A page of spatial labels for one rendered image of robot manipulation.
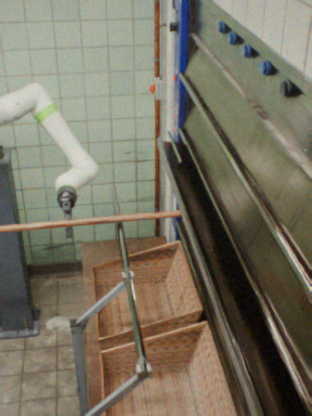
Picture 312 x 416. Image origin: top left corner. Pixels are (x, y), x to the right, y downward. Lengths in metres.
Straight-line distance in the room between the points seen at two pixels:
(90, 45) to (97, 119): 0.47
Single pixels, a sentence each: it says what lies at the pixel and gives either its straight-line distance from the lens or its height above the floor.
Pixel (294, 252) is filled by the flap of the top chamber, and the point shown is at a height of 1.72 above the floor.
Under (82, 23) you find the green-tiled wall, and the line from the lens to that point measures 3.35.
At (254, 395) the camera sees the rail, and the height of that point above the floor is 1.43.
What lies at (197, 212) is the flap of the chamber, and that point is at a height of 1.40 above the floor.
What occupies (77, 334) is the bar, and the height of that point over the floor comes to 0.90.
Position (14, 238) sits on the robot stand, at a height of 0.73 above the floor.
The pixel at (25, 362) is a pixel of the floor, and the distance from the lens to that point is 3.48.
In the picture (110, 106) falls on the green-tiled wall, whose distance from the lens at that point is 3.50.
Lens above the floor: 2.47
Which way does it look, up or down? 31 degrees down
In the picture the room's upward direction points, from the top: straight up
